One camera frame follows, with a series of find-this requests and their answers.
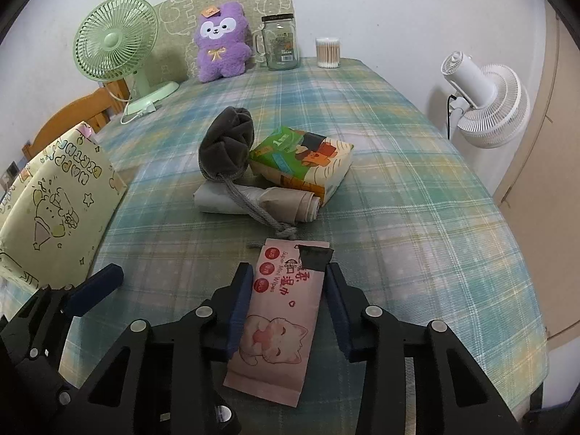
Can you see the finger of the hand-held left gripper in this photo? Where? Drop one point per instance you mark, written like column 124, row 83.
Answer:
column 95, row 285

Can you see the purple plush bunny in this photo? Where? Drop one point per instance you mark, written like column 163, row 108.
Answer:
column 222, row 54

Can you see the yellow fabric storage box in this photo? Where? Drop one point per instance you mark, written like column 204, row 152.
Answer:
column 54, row 199

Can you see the pink wet wipes pack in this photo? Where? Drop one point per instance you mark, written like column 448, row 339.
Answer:
column 281, row 308

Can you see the colourful tissue pack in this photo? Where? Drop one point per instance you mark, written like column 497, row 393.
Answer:
column 308, row 163

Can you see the green desk fan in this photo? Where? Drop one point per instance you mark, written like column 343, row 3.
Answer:
column 113, row 38

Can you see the white cloth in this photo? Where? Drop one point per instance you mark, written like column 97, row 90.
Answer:
column 213, row 199

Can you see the cotton swab container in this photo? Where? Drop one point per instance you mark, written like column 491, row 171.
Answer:
column 328, row 54

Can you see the glass mug jar with lid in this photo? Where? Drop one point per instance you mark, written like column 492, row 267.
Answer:
column 283, row 50

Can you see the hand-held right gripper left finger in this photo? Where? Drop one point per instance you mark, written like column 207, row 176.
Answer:
column 240, row 308

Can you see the wall socket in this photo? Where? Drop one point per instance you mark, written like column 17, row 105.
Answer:
column 11, row 172

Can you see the green patterned board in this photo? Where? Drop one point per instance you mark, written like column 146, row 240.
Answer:
column 181, row 13

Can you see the beige door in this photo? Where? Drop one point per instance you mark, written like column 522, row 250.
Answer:
column 543, row 167

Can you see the white standing fan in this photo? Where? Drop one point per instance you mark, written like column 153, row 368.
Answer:
column 494, row 108

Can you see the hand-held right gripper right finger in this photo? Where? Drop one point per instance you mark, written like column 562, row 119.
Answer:
column 340, row 312

